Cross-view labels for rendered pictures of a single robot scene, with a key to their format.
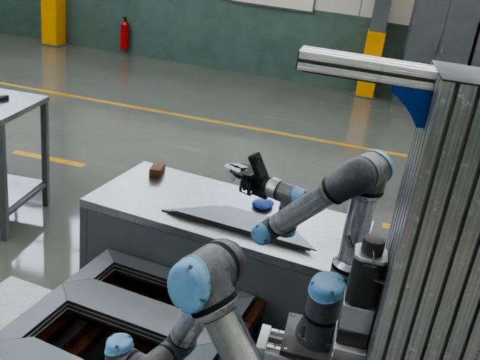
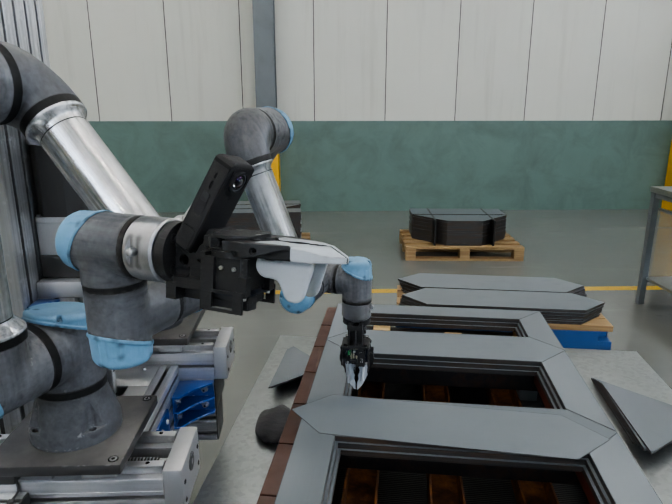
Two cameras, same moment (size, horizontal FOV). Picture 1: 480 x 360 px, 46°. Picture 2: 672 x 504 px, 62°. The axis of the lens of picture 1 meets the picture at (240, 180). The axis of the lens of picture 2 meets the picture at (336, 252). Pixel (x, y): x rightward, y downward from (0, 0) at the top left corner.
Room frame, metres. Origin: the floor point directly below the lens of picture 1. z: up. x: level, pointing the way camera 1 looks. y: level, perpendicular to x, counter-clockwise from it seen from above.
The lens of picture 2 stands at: (2.54, -0.06, 1.60)
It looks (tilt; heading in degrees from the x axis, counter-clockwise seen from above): 15 degrees down; 168
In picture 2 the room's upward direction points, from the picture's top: straight up
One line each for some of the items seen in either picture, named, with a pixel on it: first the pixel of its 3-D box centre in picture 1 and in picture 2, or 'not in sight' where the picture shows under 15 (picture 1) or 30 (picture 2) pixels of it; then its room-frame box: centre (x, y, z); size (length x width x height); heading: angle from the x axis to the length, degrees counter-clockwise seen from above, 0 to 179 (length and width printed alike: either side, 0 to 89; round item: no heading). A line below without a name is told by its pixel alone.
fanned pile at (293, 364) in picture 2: not in sight; (298, 366); (0.75, 0.18, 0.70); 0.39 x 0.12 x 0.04; 162
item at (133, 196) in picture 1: (230, 213); not in sight; (2.45, 0.02, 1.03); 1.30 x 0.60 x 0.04; 72
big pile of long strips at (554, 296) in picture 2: not in sight; (495, 296); (0.53, 1.03, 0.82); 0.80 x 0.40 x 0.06; 72
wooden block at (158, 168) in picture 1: (157, 170); not in sight; (2.77, 0.44, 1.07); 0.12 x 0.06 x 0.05; 177
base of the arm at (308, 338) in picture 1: (319, 325); (74, 402); (1.58, -0.33, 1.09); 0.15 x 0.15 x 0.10
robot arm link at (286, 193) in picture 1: (291, 196); (109, 245); (1.84, -0.19, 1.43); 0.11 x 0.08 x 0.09; 55
